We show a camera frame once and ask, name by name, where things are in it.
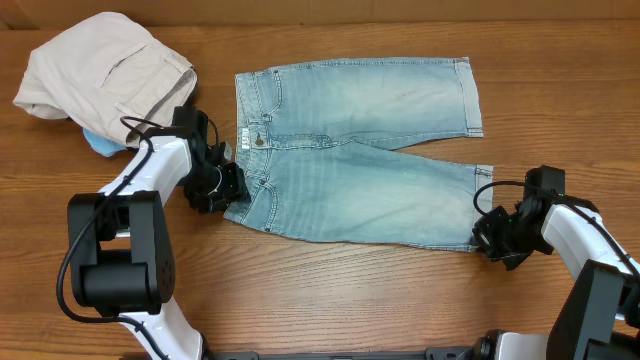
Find light blue denim shorts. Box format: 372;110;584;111
225;57;493;252

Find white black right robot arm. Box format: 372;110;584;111
463;166;639;360

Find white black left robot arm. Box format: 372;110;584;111
56;106;250;359

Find light blue folded garment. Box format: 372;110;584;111
83;129;126;157

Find beige folded trousers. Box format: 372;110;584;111
13;12;198;147

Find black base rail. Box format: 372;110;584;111
205;346;493;360

